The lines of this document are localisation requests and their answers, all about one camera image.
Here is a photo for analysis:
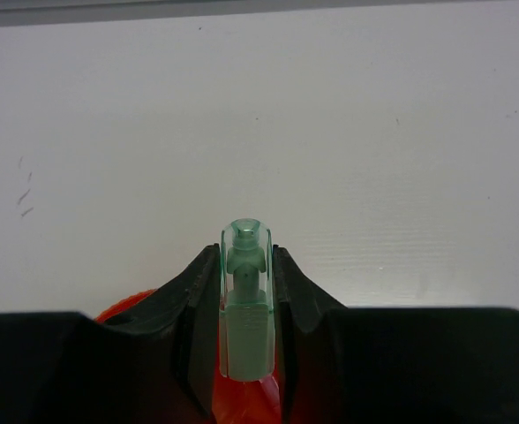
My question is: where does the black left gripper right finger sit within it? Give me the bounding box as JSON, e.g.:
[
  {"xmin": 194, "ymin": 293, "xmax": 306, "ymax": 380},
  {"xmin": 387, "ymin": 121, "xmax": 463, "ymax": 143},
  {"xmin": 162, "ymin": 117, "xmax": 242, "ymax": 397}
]
[{"xmin": 273, "ymin": 247, "xmax": 519, "ymax": 423}]

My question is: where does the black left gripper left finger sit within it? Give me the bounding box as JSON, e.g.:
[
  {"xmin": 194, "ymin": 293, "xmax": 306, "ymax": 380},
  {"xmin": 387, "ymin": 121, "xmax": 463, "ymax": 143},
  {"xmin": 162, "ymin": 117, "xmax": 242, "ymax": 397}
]
[{"xmin": 0, "ymin": 245, "xmax": 220, "ymax": 423}]

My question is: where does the green glue stick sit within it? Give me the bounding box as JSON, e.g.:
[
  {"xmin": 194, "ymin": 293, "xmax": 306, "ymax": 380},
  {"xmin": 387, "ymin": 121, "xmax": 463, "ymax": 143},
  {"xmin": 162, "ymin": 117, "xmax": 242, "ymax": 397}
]
[{"xmin": 219, "ymin": 218, "xmax": 275, "ymax": 382}]

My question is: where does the orange round divided container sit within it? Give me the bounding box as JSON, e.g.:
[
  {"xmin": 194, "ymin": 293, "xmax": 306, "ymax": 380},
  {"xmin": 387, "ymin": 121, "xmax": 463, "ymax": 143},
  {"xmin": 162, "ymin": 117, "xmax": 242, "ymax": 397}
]
[{"xmin": 95, "ymin": 285, "xmax": 281, "ymax": 423}]

